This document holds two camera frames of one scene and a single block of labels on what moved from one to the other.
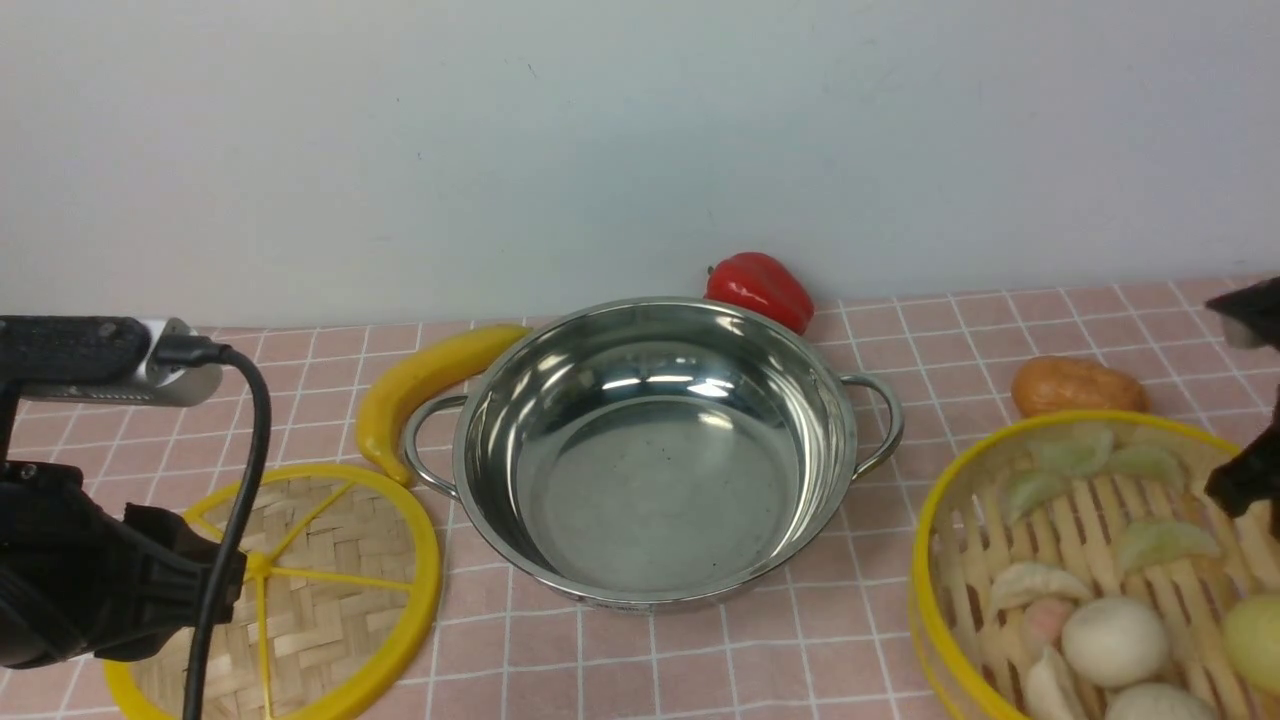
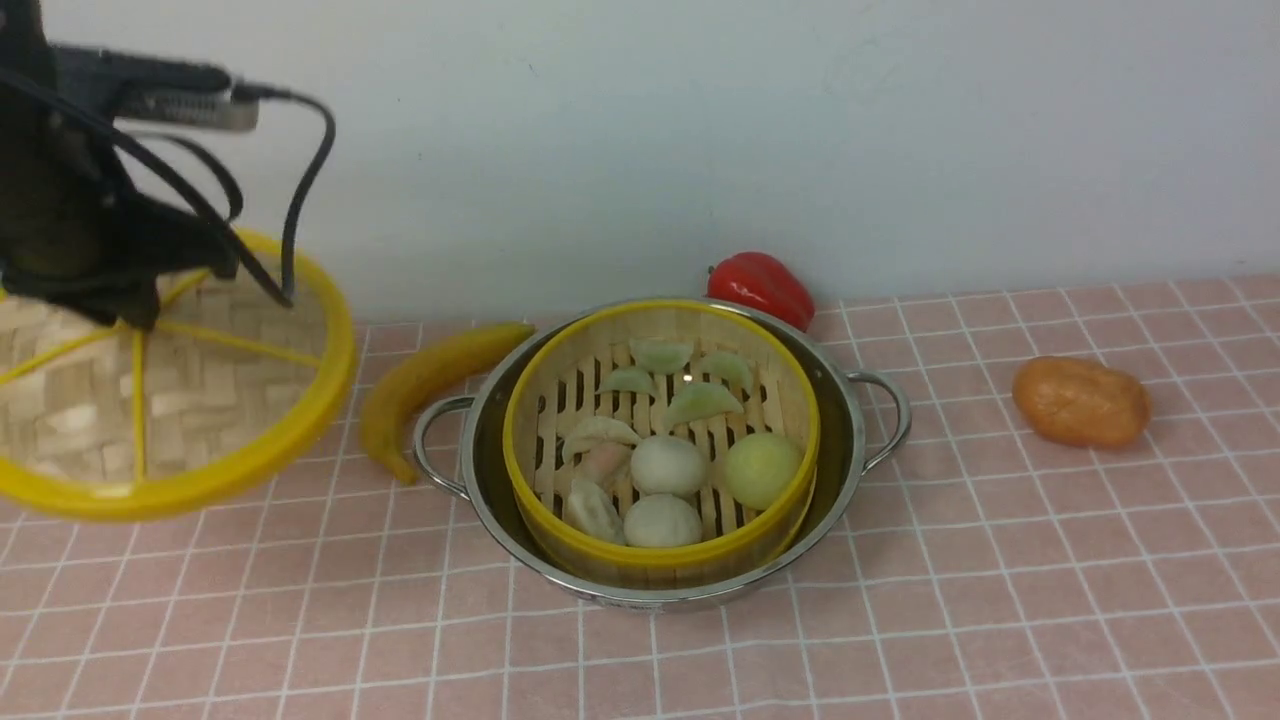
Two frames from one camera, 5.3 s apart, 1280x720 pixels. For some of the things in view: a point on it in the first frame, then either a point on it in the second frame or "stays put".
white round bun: x=1115 y=643 → x=669 y=466
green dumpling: x=1146 y=543 → x=699 y=399
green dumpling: x=1144 y=461 → x=726 y=366
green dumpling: x=1023 y=490 → x=629 y=379
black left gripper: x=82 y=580 → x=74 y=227
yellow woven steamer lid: x=343 y=588 → x=228 y=393
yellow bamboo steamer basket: x=1072 y=566 → x=660 y=442
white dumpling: x=1023 y=583 → x=594 y=430
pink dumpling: x=1043 y=620 → x=605 y=465
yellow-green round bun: x=1252 y=637 → x=760 y=467
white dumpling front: x=1048 y=692 → x=589 y=509
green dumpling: x=1073 y=450 → x=661 y=354
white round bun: x=1160 y=701 → x=662 y=520
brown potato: x=1060 y=384 stays put
